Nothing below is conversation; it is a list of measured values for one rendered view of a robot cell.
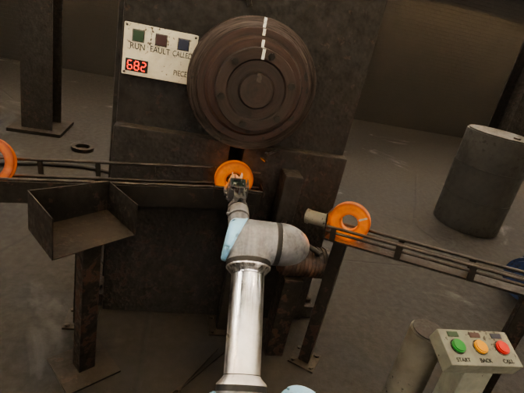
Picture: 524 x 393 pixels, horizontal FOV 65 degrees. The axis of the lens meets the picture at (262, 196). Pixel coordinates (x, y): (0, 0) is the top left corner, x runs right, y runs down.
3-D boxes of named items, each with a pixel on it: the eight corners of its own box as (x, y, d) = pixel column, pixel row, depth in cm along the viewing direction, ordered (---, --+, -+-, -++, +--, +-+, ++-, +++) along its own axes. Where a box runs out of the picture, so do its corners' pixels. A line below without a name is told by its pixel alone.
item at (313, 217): (307, 220, 169) (309, 206, 167) (328, 225, 166) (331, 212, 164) (302, 224, 164) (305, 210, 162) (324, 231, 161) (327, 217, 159)
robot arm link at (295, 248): (325, 225, 108) (282, 237, 156) (285, 220, 106) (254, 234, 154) (322, 270, 106) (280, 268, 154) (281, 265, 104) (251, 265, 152)
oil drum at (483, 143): (420, 206, 410) (454, 118, 376) (471, 212, 423) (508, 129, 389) (454, 235, 357) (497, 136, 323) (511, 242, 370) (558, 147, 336)
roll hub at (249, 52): (208, 121, 147) (221, 38, 136) (284, 132, 153) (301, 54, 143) (209, 125, 142) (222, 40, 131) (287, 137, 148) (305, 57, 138)
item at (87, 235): (30, 365, 154) (26, 189, 127) (99, 338, 172) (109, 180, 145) (51, 404, 142) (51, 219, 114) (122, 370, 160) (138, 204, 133)
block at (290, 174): (268, 216, 183) (280, 166, 173) (286, 218, 184) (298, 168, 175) (273, 228, 173) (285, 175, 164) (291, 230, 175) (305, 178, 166)
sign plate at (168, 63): (122, 72, 153) (125, 20, 147) (192, 84, 159) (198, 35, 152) (121, 72, 151) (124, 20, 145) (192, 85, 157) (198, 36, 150)
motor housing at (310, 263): (254, 337, 192) (279, 237, 172) (299, 338, 197) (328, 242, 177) (259, 358, 180) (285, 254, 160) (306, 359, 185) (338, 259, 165)
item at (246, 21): (179, 134, 158) (196, 1, 140) (295, 152, 168) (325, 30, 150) (178, 139, 152) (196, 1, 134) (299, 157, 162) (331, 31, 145)
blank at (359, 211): (338, 242, 164) (336, 246, 161) (325, 207, 162) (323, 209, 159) (377, 233, 158) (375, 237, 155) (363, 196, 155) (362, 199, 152)
